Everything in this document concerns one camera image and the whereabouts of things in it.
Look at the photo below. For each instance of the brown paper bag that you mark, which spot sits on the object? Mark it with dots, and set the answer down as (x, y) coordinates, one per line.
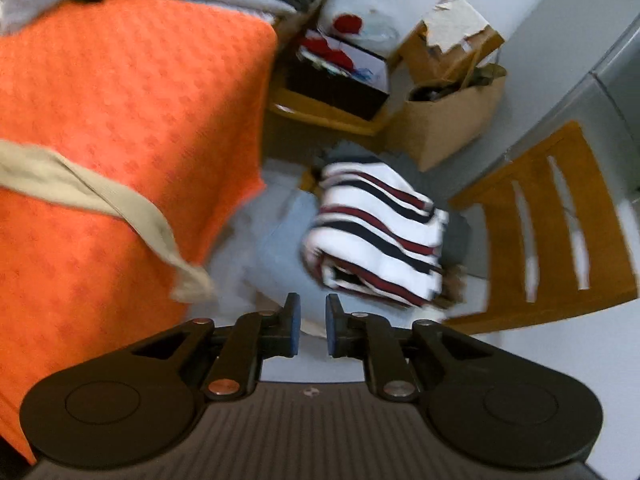
(450, 120)

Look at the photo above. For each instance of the striped white folded garment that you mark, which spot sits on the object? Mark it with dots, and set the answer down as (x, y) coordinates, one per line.
(380, 230)

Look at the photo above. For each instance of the blue-grey cloth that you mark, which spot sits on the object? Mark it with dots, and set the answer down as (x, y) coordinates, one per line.
(285, 250)

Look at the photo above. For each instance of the beige garment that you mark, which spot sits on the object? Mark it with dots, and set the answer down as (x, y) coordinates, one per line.
(120, 200)

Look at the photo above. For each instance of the orange patterned blanket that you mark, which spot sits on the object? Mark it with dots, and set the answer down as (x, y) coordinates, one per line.
(135, 100)

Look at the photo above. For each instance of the white plastic bag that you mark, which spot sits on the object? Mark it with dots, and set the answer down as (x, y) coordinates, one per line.
(370, 25)

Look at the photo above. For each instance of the wooden slatted chair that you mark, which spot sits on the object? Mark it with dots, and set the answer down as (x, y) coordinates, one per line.
(550, 185)

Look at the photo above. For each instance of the torn cardboard box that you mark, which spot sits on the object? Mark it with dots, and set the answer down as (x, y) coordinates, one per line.
(450, 35)

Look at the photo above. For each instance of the grey cabinet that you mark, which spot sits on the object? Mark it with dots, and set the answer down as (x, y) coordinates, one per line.
(590, 75)

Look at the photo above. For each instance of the black storage box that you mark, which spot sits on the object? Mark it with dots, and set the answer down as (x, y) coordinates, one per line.
(340, 87)

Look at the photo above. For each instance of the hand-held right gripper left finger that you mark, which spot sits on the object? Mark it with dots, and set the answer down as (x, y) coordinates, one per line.
(294, 324)

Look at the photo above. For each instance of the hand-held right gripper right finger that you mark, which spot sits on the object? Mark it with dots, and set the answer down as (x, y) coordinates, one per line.
(331, 325)

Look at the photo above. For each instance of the low wooden shelf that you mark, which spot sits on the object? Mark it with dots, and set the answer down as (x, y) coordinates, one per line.
(320, 117)

